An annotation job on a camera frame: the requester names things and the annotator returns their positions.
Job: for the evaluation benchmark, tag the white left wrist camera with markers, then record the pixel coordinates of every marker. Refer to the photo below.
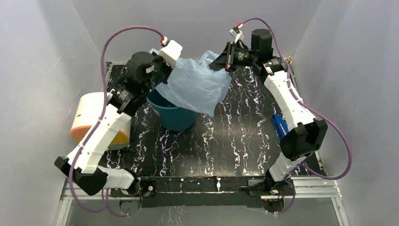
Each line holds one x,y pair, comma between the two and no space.
170,51

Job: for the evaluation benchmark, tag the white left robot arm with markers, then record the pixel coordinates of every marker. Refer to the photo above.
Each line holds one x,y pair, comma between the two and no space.
81,165

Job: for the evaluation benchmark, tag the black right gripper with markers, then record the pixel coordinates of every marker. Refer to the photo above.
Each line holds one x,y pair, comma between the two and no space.
226,60

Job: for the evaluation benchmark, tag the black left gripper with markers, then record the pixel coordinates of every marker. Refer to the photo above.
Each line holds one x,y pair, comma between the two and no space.
157,59

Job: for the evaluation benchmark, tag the blue stapler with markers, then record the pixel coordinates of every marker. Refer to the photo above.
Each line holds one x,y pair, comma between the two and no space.
280,126

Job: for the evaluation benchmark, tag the black front mounting rail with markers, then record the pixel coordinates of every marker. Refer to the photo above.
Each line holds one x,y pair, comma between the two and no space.
250,191

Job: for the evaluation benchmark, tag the light blue plastic bag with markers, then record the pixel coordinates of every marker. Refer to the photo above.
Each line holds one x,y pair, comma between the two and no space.
193,85

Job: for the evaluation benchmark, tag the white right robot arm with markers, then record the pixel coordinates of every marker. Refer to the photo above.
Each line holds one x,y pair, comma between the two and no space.
300,133

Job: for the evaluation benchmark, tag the teal plastic trash bin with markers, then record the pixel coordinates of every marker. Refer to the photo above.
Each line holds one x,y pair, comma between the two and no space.
170,116

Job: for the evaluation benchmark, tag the cream orange round container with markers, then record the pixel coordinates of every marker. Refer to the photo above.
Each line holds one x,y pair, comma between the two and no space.
88,110

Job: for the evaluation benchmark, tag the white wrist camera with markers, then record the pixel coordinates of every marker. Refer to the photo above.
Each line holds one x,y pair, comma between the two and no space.
170,51
237,33

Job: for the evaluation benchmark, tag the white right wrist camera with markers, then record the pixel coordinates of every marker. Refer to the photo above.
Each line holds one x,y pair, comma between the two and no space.
237,33

